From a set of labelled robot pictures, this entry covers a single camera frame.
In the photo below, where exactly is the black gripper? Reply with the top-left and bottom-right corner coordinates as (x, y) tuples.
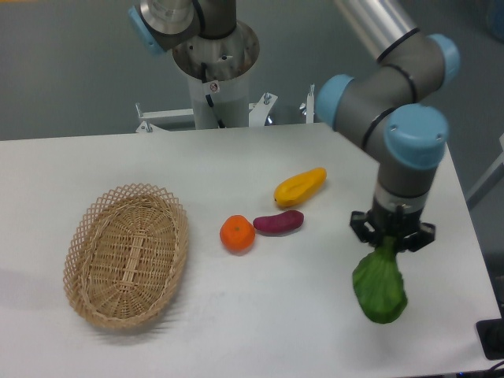
(350, 198), (436, 252)

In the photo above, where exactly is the green bok choy vegetable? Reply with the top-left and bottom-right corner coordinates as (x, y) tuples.
(352, 236), (408, 324)

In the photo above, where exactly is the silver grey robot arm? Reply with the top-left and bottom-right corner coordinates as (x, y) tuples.
(128, 1), (460, 252)

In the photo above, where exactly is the yellow papaya half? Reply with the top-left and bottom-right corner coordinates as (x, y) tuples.
(273, 167), (327, 208)

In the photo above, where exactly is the purple sweet potato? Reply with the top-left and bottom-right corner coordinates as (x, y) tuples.
(253, 210), (305, 235)

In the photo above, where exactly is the black device at table edge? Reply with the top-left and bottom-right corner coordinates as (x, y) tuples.
(476, 319), (503, 361)

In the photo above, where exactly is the orange tangerine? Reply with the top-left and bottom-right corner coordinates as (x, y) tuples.
(220, 214), (256, 254)

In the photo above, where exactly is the woven wicker basket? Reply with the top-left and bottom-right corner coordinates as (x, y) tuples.
(63, 183), (189, 329)

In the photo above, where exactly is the white metal base frame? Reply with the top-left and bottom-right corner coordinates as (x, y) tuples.
(135, 83), (317, 133)

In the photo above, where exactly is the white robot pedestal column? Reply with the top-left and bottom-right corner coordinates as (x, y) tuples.
(172, 21), (260, 129)

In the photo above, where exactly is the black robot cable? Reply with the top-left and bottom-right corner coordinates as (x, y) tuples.
(199, 61), (228, 129)

